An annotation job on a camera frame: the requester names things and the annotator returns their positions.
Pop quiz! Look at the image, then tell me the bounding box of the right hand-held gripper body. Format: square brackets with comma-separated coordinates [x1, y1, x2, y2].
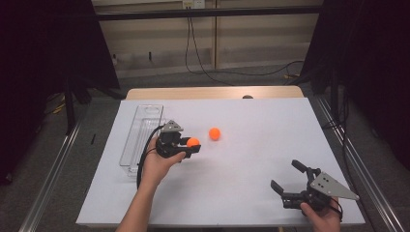
[280, 167, 361, 213]

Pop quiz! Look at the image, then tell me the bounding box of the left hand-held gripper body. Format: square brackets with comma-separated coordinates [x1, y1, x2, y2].
[155, 119, 191, 163]

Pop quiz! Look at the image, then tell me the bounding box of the clear plastic tray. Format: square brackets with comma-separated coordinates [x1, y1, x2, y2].
[119, 103, 167, 178]

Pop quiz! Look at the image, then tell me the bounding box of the person's left hand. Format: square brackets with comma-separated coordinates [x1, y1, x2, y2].
[141, 145, 188, 191]

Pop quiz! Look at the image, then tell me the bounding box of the person's right hand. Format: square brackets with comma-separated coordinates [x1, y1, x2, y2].
[299, 196, 343, 232]

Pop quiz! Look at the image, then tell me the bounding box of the white board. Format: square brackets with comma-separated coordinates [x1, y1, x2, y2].
[75, 97, 366, 227]

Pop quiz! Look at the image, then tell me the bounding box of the black metal stand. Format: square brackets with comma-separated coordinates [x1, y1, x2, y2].
[62, 73, 95, 136]

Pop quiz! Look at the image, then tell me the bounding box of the dark curtain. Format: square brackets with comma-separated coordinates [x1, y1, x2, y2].
[0, 0, 121, 187]
[298, 0, 410, 172]

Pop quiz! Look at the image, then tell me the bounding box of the black horizontal bar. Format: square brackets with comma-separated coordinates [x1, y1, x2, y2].
[95, 4, 324, 22]

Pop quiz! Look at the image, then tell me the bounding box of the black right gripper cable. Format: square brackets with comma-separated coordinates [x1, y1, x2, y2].
[329, 197, 344, 223]

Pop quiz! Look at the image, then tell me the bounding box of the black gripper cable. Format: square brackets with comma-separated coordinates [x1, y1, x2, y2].
[329, 197, 344, 223]
[136, 125, 165, 190]

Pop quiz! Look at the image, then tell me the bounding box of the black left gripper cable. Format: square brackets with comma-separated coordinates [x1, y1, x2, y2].
[136, 125, 165, 190]

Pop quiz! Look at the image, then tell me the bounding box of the metal floor rail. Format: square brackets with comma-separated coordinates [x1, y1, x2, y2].
[315, 96, 407, 232]
[17, 112, 85, 232]

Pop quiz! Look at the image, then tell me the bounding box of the black wall cable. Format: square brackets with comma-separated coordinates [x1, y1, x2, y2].
[189, 16, 236, 87]
[184, 16, 306, 77]

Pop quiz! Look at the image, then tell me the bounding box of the white wall socket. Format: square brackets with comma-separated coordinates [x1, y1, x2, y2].
[182, 0, 206, 10]

